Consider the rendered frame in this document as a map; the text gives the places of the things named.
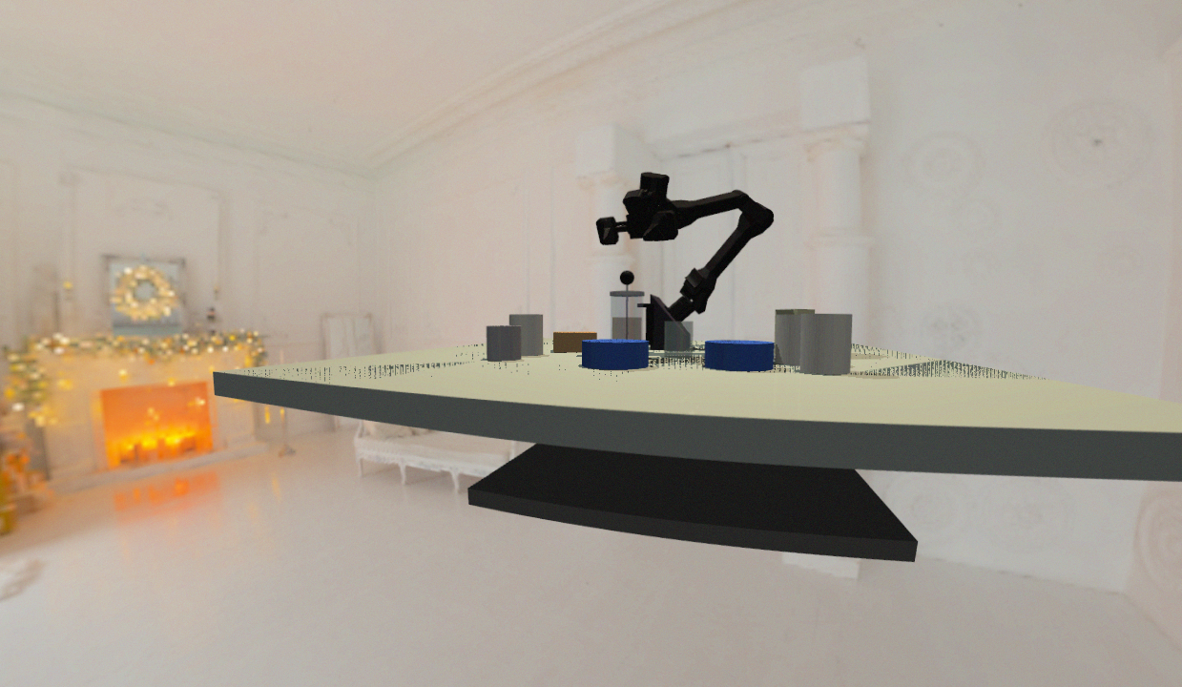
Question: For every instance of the tan rectangular block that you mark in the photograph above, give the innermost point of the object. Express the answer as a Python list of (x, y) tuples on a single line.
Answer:
[(571, 341), (791, 311)]

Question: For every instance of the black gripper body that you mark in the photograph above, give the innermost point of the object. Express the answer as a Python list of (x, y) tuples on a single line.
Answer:
[(637, 224)]

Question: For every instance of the french press coffee maker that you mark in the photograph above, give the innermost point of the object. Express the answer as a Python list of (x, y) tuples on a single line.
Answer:
[(627, 313)]

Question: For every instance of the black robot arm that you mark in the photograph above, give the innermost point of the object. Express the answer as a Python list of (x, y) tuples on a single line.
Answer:
[(699, 284)]

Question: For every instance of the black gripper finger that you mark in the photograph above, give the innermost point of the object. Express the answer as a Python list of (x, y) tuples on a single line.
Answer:
[(659, 230), (607, 231)]

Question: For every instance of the blue cylinder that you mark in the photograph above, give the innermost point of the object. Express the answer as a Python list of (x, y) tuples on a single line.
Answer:
[(615, 354), (739, 355)]

